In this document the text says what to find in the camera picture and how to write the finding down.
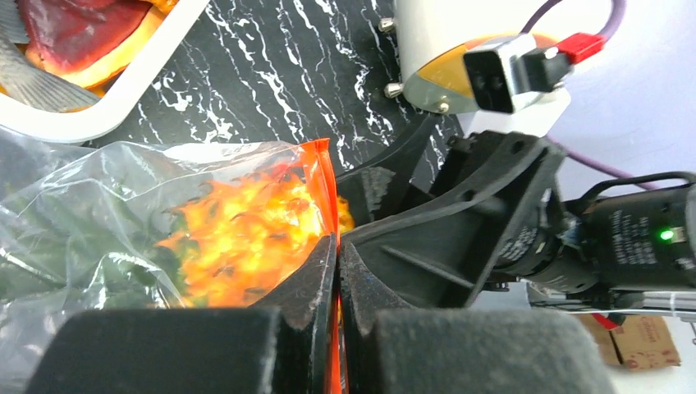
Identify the orange toy pineapple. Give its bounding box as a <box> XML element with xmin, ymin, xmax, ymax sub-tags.
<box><xmin>153</xmin><ymin>164</ymin><xmax>331</xmax><ymax>308</ymax></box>

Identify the cardboard box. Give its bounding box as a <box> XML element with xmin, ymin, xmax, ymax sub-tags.
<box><xmin>575</xmin><ymin>314</ymin><xmax>681</xmax><ymax>371</ymax></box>

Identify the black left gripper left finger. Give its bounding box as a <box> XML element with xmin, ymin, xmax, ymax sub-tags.
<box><xmin>26</xmin><ymin>235</ymin><xmax>337</xmax><ymax>393</ymax></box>

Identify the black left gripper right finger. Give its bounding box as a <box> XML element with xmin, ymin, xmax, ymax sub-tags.
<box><xmin>339</xmin><ymin>243</ymin><xmax>615</xmax><ymax>393</ymax></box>

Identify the clear zip top bag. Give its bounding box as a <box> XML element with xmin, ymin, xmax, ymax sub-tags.
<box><xmin>1</xmin><ymin>131</ymin><xmax>340</xmax><ymax>393</ymax></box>

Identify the white cylindrical drum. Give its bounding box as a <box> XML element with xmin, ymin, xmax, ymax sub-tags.
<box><xmin>378</xmin><ymin>0</ymin><xmax>572</xmax><ymax>115</ymax></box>

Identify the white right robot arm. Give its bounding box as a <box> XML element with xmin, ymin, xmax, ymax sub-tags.
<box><xmin>337</xmin><ymin>116</ymin><xmax>695</xmax><ymax>323</ymax></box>

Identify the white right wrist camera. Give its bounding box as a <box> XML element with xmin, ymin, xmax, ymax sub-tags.
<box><xmin>463</xmin><ymin>33</ymin><xmax>606</xmax><ymax>137</ymax></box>

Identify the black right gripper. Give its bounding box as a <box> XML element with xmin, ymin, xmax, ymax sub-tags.
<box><xmin>336</xmin><ymin>114</ymin><xmax>566</xmax><ymax>308</ymax></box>

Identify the dark red toy meat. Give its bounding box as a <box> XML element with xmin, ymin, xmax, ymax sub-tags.
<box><xmin>18</xmin><ymin>1</ymin><xmax>152</xmax><ymax>63</ymax></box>

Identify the grey toy fish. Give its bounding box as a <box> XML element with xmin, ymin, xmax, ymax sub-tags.
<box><xmin>1</xmin><ymin>1</ymin><xmax>99</xmax><ymax>113</ymax></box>

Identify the white plastic food bin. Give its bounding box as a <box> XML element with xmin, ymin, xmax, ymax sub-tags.
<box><xmin>1</xmin><ymin>0</ymin><xmax>208</xmax><ymax>144</ymax></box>

